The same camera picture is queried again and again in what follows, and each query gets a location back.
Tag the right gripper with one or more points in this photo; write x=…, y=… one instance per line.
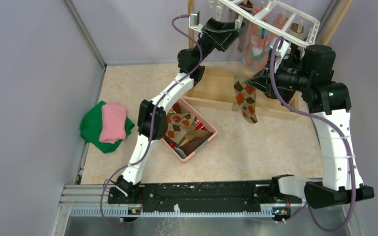
x=262, y=82

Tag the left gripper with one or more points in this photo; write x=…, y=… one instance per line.
x=219, y=35

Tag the beige argyle sock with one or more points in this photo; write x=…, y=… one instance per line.
x=179, y=125
x=245, y=96

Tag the black sock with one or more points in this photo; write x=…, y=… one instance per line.
x=286, y=94

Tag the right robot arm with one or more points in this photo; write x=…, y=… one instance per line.
x=329, y=107

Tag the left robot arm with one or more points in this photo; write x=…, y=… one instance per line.
x=152, y=117

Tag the striped socks in basket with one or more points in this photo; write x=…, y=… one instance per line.
x=189, y=136

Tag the pink sock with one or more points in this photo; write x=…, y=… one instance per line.
x=278, y=22
x=252, y=54

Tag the pink plastic basket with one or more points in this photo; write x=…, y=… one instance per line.
x=205, y=136

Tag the pink folded cloth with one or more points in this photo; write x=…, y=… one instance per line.
x=113, y=123

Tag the green cloth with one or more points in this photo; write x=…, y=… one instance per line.
x=91, y=126

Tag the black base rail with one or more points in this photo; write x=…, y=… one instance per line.
x=253, y=199

